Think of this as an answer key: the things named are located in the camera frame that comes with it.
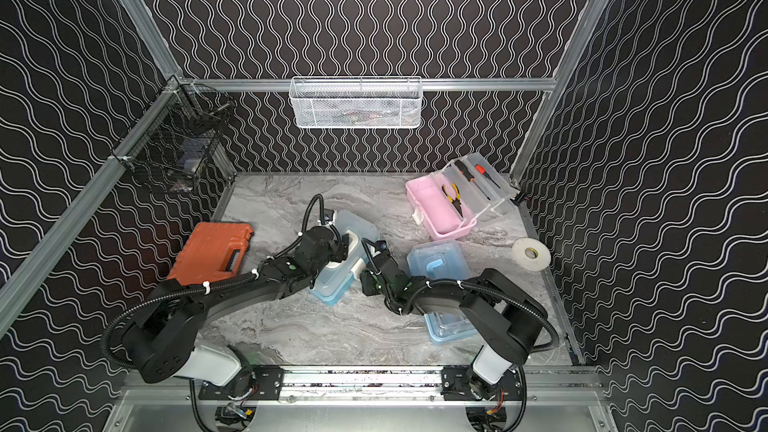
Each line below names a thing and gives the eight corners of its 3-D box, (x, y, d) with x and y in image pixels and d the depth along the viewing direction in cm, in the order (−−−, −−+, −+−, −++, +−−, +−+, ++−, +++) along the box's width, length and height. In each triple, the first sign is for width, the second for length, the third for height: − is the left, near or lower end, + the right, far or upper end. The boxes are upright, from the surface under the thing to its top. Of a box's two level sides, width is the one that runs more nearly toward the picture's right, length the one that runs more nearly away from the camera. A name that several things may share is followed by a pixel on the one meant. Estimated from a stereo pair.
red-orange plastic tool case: (178, 284, 94) (167, 275, 89) (202, 232, 106) (193, 222, 101) (238, 284, 94) (230, 275, 89) (255, 232, 106) (249, 222, 101)
